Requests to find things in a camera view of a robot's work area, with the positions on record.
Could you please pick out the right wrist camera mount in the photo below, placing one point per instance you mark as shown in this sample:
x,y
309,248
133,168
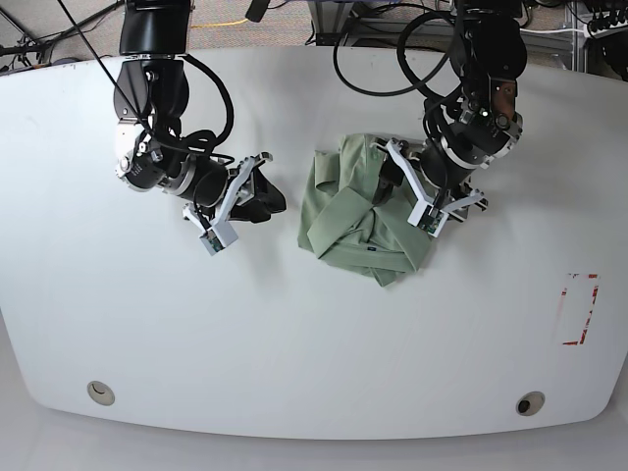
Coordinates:
x,y
218,233

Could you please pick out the red tape rectangle marking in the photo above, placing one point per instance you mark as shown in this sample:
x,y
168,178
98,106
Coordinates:
x,y
576,305

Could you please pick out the table grommet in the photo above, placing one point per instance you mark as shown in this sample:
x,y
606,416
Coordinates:
x,y
530,403
100,393

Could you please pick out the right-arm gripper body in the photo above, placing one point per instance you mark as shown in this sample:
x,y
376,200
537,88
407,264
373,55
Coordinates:
x,y
202,183

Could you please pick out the right table grommet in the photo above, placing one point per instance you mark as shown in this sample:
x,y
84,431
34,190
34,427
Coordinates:
x,y
530,403

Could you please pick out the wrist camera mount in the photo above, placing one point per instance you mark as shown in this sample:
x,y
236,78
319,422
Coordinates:
x,y
218,233
424,214

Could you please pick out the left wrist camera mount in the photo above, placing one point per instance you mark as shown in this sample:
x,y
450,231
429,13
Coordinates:
x,y
424,214

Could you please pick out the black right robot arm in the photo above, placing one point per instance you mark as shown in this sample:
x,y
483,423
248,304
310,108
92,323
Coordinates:
x,y
151,94

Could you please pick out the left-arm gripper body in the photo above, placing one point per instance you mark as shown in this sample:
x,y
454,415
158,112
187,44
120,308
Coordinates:
x,y
446,168

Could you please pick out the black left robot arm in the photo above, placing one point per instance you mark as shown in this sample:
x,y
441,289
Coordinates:
x,y
470,118

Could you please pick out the left table grommet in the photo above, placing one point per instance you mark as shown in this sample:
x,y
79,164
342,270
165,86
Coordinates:
x,y
100,393

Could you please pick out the green T-shirt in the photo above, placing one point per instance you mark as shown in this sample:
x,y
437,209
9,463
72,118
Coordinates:
x,y
352,220

